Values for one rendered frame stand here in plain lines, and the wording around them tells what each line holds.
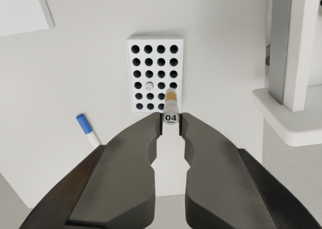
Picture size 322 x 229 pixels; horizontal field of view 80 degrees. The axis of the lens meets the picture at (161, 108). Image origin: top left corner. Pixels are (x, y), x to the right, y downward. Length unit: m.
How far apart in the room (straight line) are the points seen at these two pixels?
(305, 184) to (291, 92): 1.68
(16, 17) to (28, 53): 0.06
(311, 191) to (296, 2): 1.83
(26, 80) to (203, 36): 0.33
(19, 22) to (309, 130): 0.40
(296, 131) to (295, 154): 1.43
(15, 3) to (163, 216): 1.85
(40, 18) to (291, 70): 0.34
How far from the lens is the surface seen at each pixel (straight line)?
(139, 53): 0.30
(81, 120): 0.41
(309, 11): 0.23
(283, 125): 0.23
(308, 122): 0.24
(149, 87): 0.30
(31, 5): 0.37
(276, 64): 0.27
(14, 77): 0.45
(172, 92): 0.17
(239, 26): 0.34
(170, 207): 1.88
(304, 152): 1.68
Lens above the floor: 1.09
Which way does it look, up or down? 62 degrees down
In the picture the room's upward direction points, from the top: 173 degrees counter-clockwise
